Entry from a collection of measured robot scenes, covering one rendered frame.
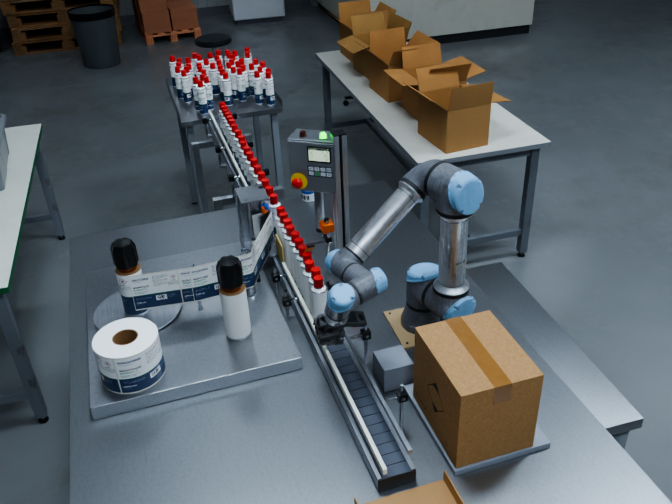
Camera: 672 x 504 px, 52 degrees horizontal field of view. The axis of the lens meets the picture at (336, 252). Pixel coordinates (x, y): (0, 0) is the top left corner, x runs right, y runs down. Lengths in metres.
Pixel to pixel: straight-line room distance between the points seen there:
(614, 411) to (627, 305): 1.96
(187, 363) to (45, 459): 1.28
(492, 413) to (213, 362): 0.93
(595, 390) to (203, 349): 1.27
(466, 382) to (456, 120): 2.21
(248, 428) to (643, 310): 2.63
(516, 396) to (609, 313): 2.24
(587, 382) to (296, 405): 0.92
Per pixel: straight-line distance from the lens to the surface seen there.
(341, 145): 2.30
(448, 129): 3.84
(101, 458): 2.20
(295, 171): 2.37
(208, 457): 2.11
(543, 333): 2.53
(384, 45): 4.88
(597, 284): 4.33
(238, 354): 2.34
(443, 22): 8.70
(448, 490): 1.99
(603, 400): 2.32
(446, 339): 1.99
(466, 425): 1.91
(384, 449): 2.01
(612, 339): 3.93
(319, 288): 2.31
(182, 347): 2.42
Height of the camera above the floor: 2.38
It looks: 32 degrees down
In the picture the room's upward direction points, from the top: 3 degrees counter-clockwise
